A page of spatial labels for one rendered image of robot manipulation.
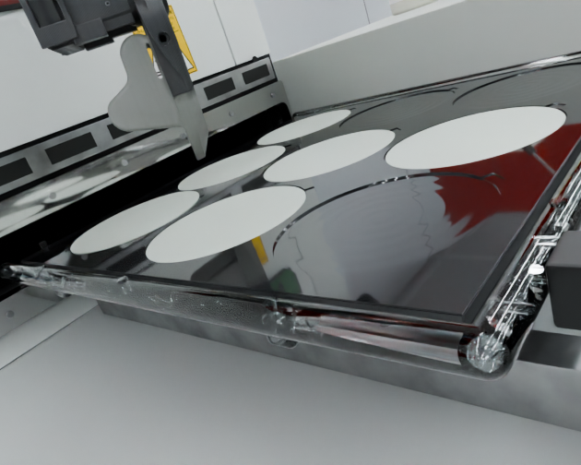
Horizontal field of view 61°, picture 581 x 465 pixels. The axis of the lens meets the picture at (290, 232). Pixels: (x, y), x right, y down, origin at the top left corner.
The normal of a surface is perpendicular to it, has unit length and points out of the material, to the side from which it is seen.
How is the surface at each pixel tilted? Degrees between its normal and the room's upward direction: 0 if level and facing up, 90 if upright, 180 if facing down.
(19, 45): 90
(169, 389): 0
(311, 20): 90
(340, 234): 0
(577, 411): 90
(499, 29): 90
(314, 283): 0
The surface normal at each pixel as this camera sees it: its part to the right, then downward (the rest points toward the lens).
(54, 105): 0.73, 0.00
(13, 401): -0.32, -0.88
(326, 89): -0.61, 0.47
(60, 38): 0.25, 0.27
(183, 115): 0.35, 0.59
